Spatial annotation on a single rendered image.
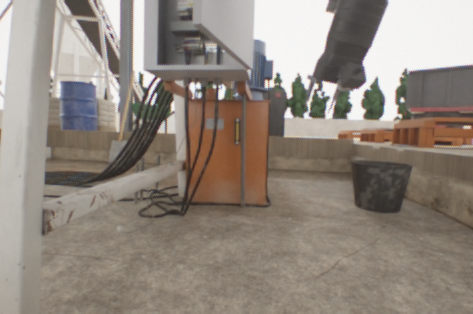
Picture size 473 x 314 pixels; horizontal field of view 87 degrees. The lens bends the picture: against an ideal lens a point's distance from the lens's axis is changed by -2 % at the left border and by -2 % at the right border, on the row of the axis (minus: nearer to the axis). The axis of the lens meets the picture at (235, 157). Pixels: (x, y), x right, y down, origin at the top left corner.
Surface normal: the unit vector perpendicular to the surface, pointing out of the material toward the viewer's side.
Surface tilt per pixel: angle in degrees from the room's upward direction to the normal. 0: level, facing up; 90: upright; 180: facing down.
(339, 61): 111
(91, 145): 90
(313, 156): 90
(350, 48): 122
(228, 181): 90
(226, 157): 90
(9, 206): 80
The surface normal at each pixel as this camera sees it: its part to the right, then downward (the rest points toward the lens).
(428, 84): -0.65, 0.05
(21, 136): -0.11, -0.08
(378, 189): -0.49, 0.21
